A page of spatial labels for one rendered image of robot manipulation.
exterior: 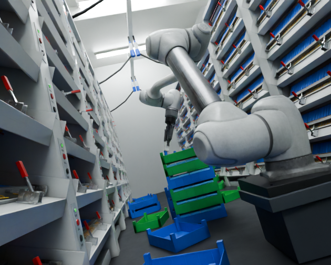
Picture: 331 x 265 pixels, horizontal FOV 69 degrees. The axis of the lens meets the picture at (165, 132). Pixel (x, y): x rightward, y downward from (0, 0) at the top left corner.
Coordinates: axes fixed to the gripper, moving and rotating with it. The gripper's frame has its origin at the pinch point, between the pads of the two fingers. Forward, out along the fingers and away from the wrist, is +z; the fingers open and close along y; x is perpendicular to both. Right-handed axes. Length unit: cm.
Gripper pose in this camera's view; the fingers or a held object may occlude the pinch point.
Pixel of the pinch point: (166, 146)
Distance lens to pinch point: 160.9
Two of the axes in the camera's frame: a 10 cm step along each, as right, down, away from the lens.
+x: -9.3, -2.3, -2.8
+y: -3.4, 2.4, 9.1
